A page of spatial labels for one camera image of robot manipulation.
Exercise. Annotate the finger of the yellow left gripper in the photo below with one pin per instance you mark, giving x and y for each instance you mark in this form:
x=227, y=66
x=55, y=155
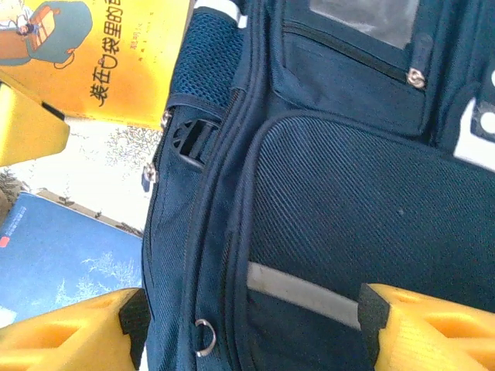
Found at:
x=23, y=127

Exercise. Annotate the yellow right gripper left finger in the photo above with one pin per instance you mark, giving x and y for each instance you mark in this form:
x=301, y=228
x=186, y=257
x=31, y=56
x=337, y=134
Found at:
x=58, y=340

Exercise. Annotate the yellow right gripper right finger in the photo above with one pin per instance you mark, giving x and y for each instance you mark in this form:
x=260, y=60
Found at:
x=444, y=336

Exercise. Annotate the thick dark blue book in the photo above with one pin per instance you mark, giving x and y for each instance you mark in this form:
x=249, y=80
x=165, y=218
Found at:
x=58, y=251

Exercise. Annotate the yellow picture book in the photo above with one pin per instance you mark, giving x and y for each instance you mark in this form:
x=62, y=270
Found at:
x=116, y=58

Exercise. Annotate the navy blue backpack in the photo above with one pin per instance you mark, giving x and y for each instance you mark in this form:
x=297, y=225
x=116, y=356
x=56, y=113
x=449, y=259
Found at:
x=328, y=193

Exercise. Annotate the floral patterned tablecloth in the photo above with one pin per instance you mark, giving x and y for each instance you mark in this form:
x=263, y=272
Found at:
x=100, y=162

